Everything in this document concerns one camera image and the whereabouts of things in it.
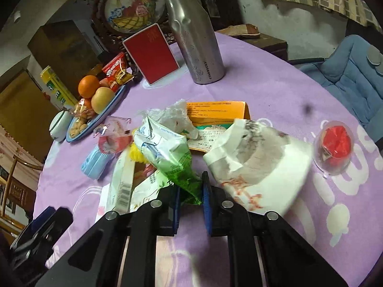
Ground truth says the light blue plastic packet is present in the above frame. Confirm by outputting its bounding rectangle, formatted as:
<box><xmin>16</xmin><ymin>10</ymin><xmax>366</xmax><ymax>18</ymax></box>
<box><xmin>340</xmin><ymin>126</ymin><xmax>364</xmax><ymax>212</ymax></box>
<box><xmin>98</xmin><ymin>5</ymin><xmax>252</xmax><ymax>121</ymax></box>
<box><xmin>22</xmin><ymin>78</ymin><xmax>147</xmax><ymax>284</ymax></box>
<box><xmin>81</xmin><ymin>146</ymin><xmax>112</xmax><ymax>180</ymax></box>

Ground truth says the clear bag of cookies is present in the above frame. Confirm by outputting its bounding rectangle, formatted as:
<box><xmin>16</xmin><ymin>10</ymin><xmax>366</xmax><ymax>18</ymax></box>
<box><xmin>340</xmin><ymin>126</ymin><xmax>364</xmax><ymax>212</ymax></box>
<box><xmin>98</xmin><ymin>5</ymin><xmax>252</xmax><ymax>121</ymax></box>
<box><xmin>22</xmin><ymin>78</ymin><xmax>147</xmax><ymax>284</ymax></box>
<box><xmin>68</xmin><ymin>100</ymin><xmax>96</xmax><ymax>139</ymax></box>

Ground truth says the blue padded chair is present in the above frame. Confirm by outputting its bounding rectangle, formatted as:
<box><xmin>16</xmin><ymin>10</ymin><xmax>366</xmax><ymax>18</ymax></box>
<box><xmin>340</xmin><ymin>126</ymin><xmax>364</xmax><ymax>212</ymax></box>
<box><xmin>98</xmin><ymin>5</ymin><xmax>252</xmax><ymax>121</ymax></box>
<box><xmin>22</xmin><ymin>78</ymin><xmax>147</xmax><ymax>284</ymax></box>
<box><xmin>289</xmin><ymin>34</ymin><xmax>383</xmax><ymax>144</ymax></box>

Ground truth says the white barcode packet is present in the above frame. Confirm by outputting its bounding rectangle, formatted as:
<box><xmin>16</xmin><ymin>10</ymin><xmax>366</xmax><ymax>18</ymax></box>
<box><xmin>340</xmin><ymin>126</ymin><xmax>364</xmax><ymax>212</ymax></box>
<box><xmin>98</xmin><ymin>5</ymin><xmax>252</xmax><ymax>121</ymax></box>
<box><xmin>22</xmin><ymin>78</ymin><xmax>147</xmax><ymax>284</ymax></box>
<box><xmin>105</xmin><ymin>149</ymin><xmax>136</xmax><ymax>214</ymax></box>

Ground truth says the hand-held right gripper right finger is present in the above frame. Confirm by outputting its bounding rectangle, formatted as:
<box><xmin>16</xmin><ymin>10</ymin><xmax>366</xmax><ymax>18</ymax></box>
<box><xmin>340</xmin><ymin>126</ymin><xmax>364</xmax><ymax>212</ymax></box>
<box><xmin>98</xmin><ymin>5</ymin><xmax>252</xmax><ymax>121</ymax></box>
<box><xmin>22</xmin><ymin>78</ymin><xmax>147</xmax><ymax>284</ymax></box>
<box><xmin>201</xmin><ymin>171</ymin><xmax>349</xmax><ymax>287</ymax></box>

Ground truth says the purple printed tablecloth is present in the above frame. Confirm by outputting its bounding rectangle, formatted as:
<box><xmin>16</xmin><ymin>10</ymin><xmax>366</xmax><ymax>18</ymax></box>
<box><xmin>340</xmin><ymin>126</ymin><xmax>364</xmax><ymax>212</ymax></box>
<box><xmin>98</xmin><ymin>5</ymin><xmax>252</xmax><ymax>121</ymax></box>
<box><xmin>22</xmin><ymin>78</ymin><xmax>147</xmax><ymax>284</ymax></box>
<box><xmin>33</xmin><ymin>31</ymin><xmax>383</xmax><ymax>287</ymax></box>

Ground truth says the green and white plastic bag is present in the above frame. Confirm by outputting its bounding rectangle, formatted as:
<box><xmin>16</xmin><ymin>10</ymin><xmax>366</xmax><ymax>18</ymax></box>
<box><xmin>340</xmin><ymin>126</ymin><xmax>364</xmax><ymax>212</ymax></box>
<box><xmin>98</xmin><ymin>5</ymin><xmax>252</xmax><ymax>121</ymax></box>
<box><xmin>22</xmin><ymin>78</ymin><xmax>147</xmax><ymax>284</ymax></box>
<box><xmin>132</xmin><ymin>116</ymin><xmax>204</xmax><ymax>206</ymax></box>

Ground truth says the orange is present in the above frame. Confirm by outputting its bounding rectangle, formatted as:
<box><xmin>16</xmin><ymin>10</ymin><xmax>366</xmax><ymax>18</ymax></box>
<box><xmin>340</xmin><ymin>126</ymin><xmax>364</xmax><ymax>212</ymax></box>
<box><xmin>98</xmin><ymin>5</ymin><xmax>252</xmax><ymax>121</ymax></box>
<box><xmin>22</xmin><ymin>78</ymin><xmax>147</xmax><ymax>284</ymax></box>
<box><xmin>78</xmin><ymin>75</ymin><xmax>100</xmax><ymax>99</ymax></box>

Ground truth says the blue plate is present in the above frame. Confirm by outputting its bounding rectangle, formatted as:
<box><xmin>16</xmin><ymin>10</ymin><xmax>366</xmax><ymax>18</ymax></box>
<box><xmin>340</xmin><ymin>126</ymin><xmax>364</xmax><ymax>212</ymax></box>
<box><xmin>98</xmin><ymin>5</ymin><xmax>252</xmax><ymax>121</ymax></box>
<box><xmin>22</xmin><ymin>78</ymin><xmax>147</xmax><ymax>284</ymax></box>
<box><xmin>66</xmin><ymin>82</ymin><xmax>126</xmax><ymax>143</ymax></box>

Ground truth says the clear wrapper with red print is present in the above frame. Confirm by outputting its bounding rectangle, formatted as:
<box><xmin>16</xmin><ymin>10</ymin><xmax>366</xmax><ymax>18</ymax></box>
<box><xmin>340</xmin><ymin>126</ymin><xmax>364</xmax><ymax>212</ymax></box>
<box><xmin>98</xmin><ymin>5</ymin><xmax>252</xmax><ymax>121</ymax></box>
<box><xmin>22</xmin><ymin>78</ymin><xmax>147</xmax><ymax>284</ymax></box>
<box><xmin>94</xmin><ymin>116</ymin><xmax>134</xmax><ymax>156</ymax></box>

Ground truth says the red box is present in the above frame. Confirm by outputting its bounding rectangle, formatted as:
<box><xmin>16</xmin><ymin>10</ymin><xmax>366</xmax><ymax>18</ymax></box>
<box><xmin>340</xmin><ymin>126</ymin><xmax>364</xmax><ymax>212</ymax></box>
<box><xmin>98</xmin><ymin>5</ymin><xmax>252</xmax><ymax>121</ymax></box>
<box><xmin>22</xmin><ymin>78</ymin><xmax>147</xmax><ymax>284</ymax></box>
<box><xmin>122</xmin><ymin>23</ymin><xmax>180</xmax><ymax>86</ymax></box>

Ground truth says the round framed picture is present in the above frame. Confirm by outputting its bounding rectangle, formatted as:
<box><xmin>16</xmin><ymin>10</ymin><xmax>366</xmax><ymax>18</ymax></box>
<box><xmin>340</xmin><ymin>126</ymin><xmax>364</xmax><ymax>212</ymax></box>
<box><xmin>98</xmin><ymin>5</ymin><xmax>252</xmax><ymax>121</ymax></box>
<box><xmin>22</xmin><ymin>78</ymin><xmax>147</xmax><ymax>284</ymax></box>
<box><xmin>93</xmin><ymin>0</ymin><xmax>177</xmax><ymax>45</ymax></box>

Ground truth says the white lidded bowl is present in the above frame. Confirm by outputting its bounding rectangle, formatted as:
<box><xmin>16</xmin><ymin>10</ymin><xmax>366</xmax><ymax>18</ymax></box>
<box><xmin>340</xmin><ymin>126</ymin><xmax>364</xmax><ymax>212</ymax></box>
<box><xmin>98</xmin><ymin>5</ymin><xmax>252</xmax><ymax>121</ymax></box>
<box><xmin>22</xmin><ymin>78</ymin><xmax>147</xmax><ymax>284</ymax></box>
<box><xmin>49</xmin><ymin>110</ymin><xmax>71</xmax><ymax>143</ymax></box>

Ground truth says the red snack packet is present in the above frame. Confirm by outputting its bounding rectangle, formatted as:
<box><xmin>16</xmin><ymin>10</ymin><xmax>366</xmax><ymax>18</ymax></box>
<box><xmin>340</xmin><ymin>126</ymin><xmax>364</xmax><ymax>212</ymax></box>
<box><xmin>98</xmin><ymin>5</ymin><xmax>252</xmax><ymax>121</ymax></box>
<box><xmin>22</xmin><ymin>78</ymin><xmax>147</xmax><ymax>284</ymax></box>
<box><xmin>102</xmin><ymin>52</ymin><xmax>134</xmax><ymax>92</ymax></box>

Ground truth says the floral patterned cloth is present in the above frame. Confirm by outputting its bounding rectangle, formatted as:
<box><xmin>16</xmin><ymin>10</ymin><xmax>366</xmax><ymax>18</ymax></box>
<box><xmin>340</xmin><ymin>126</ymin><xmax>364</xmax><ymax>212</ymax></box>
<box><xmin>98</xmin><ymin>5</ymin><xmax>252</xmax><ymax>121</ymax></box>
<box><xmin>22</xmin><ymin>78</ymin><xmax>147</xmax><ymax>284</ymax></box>
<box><xmin>0</xmin><ymin>126</ymin><xmax>44</xmax><ymax>174</ymax></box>

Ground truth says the white paper bag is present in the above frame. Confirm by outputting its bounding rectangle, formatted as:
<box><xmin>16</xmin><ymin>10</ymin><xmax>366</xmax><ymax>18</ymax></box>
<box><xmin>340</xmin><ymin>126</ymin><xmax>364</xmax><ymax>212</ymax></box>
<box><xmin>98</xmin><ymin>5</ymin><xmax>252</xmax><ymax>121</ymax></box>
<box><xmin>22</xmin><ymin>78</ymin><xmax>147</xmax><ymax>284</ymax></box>
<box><xmin>203</xmin><ymin>118</ymin><xmax>314</xmax><ymax>219</ymax></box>

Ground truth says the wooden chair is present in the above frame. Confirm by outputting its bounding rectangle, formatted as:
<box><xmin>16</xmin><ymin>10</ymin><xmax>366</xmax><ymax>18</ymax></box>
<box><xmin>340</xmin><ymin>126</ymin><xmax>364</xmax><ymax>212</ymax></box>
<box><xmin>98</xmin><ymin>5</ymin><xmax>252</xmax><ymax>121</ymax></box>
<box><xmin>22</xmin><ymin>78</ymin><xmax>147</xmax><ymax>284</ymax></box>
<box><xmin>0</xmin><ymin>155</ymin><xmax>44</xmax><ymax>237</ymax></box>

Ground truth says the yellow and green box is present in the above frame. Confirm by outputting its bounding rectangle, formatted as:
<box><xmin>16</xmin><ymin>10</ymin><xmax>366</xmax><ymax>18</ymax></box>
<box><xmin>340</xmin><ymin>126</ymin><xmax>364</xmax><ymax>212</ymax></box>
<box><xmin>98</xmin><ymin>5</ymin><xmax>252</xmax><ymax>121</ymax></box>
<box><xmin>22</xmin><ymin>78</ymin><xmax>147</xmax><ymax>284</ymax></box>
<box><xmin>40</xmin><ymin>66</ymin><xmax>78</xmax><ymax>111</ymax></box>

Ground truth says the silver metal bottle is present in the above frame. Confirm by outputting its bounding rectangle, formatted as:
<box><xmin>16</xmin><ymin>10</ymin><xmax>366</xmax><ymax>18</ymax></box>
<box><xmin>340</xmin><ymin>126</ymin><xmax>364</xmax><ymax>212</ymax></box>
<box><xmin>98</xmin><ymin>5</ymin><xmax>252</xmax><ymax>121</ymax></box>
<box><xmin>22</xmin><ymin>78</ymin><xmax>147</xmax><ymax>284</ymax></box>
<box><xmin>158</xmin><ymin>0</ymin><xmax>225</xmax><ymax>85</ymax></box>

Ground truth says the clear plastic wrapper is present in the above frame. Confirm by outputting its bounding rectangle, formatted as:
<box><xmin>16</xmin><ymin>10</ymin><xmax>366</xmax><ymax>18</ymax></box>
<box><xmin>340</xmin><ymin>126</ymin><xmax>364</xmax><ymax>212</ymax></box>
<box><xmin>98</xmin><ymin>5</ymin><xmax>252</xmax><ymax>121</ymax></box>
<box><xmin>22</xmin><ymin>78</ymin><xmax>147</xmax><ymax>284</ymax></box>
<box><xmin>141</xmin><ymin>99</ymin><xmax>199</xmax><ymax>139</ymax></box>

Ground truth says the yellow frilly item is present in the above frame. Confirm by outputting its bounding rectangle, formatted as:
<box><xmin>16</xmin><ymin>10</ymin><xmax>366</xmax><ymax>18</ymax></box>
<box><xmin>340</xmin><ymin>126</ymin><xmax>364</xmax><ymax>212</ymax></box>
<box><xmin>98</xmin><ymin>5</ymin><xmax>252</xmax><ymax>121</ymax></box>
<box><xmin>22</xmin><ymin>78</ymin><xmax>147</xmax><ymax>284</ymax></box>
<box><xmin>131</xmin><ymin>128</ymin><xmax>150</xmax><ymax>166</ymax></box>

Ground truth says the orange cardboard box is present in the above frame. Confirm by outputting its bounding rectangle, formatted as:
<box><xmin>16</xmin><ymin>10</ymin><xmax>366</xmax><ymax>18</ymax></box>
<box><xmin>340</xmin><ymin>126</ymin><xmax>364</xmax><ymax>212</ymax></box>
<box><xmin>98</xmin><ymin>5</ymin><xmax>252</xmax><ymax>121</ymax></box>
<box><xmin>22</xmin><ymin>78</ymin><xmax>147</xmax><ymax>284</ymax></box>
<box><xmin>187</xmin><ymin>101</ymin><xmax>249</xmax><ymax>151</ymax></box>

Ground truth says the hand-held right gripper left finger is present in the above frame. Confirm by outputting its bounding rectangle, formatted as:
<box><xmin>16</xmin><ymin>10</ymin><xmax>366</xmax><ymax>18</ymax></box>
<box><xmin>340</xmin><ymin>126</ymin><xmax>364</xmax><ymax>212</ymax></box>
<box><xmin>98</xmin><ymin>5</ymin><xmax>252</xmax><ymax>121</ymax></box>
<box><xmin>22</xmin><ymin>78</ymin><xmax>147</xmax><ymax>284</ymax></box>
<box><xmin>35</xmin><ymin>186</ymin><xmax>182</xmax><ymax>287</ymax></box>

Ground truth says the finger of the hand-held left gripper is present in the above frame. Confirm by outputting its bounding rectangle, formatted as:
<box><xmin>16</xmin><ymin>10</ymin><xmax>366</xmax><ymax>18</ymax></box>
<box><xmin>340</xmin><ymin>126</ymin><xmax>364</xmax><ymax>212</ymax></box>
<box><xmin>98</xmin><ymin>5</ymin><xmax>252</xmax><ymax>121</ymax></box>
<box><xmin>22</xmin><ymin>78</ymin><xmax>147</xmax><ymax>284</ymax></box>
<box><xmin>12</xmin><ymin>207</ymin><xmax>74</xmax><ymax>271</ymax></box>
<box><xmin>10</xmin><ymin>207</ymin><xmax>56</xmax><ymax>253</ymax></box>

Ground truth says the white wrapper with green print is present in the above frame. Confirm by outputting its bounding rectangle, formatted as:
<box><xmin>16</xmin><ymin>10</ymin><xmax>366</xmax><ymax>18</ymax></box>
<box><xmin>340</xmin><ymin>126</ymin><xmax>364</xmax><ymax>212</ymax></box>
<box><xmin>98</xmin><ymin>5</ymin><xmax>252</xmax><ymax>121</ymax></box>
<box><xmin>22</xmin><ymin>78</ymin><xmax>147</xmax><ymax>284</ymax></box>
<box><xmin>130</xmin><ymin>167</ymin><xmax>172</xmax><ymax>213</ymax></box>

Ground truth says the wooden cabinet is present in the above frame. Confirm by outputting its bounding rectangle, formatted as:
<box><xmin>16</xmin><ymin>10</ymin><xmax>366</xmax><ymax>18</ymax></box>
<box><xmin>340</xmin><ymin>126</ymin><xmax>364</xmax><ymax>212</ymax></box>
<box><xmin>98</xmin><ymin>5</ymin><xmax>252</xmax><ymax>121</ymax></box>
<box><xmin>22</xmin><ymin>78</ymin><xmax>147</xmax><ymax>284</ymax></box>
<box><xmin>28</xmin><ymin>20</ymin><xmax>101</xmax><ymax>96</ymax></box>

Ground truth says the red jelly in clear cup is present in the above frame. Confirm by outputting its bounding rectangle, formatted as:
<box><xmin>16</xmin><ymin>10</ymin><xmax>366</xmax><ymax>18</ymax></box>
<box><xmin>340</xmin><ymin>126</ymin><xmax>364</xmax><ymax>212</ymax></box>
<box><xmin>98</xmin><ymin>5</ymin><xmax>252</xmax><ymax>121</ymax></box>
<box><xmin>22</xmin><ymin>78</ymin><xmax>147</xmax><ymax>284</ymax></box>
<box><xmin>313</xmin><ymin>120</ymin><xmax>355</xmax><ymax>176</ymax></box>

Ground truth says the yellow apple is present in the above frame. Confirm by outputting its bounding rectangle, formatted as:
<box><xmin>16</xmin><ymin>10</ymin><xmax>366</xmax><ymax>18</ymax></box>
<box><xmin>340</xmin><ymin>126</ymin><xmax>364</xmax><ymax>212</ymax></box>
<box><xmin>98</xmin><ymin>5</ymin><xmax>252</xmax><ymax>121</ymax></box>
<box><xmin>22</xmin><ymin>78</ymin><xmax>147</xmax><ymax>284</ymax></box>
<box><xmin>90</xmin><ymin>87</ymin><xmax>116</xmax><ymax>114</ymax></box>

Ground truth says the dark wooden side table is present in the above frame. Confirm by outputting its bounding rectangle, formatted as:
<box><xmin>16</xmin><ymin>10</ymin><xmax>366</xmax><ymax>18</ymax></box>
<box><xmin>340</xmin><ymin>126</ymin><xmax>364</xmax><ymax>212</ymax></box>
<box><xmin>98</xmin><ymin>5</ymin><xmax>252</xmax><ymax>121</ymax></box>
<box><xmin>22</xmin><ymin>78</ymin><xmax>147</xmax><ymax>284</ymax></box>
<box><xmin>215</xmin><ymin>24</ymin><xmax>288</xmax><ymax>63</ymax></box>

